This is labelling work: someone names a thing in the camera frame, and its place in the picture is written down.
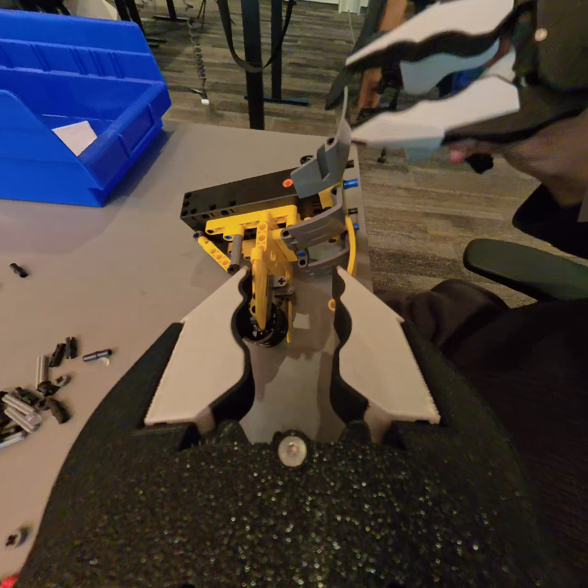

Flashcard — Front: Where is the person's torso in dark sweater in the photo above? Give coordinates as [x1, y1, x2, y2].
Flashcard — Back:
[381, 279, 588, 588]

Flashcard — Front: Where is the pile of toy brick pieces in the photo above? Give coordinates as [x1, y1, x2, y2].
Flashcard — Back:
[0, 337, 113, 451]

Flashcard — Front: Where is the blue plastic storage bin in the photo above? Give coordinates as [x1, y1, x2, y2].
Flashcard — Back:
[0, 9, 172, 207]

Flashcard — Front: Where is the black office chair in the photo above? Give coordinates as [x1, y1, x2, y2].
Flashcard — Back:
[463, 239, 588, 301]

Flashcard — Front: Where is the black hanging strap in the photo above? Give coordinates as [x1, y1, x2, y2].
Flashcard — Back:
[216, 0, 297, 73]

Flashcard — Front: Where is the person's right hand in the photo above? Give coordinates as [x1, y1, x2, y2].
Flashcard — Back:
[448, 108, 588, 207]

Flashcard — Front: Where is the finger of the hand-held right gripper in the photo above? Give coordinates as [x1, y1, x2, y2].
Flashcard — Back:
[345, 0, 517, 96]
[350, 76, 522, 162]

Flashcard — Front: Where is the white paper slip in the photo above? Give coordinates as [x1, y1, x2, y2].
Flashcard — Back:
[52, 120, 98, 157]

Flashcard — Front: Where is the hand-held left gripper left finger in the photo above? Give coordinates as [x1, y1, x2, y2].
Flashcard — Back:
[144, 266, 256, 435]

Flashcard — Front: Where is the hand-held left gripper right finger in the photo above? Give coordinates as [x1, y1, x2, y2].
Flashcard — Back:
[330, 266, 442, 444]

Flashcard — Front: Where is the coiled black cable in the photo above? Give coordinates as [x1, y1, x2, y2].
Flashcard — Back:
[186, 18, 212, 106]

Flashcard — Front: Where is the yellow toy brick vehicle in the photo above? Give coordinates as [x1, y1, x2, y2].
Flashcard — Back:
[180, 87, 360, 348]

